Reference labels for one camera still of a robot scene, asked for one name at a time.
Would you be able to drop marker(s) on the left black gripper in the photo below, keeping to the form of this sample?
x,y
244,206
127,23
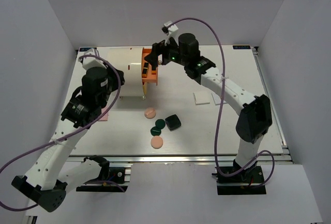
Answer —
x,y
111,73

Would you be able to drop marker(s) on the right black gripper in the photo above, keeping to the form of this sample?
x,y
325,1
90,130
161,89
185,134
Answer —
x,y
159,48

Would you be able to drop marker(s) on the orange top drawer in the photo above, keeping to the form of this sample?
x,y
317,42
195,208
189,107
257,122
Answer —
x,y
151,78

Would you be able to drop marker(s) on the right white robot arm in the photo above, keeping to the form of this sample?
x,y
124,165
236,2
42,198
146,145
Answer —
x,y
254,112

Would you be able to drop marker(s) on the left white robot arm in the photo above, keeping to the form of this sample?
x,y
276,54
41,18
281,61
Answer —
x,y
44,183

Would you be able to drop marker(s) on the cream round drawer organizer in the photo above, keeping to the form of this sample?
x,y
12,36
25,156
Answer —
x,y
129,61

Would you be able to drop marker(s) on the blue label sticker left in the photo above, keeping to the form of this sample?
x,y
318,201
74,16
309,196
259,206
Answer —
x,y
84,49

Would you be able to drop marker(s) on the blue label sticker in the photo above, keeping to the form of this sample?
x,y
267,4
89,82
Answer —
x,y
84,49
241,47

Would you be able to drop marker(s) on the pink rectangular palette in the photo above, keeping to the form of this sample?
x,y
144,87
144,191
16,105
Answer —
x,y
104,115

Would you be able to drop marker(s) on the dark green puff upper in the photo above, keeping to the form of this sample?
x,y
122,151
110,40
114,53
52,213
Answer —
x,y
160,123

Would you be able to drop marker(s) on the dark green puff with label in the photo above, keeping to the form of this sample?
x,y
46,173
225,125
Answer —
x,y
155,131

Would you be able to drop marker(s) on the white square compact left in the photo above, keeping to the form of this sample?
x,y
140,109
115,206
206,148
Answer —
x,y
201,98

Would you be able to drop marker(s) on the black square compact case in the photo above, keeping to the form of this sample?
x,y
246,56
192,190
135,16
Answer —
x,y
173,122

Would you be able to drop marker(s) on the plain pink round puff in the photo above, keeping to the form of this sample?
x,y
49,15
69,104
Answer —
x,y
156,142

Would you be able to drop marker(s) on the white square compact with gold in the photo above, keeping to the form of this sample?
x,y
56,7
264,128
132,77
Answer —
x,y
216,99

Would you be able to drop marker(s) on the blue label sticker right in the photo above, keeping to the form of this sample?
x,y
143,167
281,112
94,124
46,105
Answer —
x,y
241,47

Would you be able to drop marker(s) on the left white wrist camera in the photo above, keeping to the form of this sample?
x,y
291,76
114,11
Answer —
x,y
90,61

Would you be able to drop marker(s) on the pink puff with strap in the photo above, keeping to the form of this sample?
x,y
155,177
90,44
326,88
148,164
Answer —
x,y
150,113

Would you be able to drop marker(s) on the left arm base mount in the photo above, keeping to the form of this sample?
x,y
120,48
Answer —
x,y
110,179

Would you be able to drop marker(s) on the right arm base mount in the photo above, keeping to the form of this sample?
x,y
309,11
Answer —
x,y
248,182

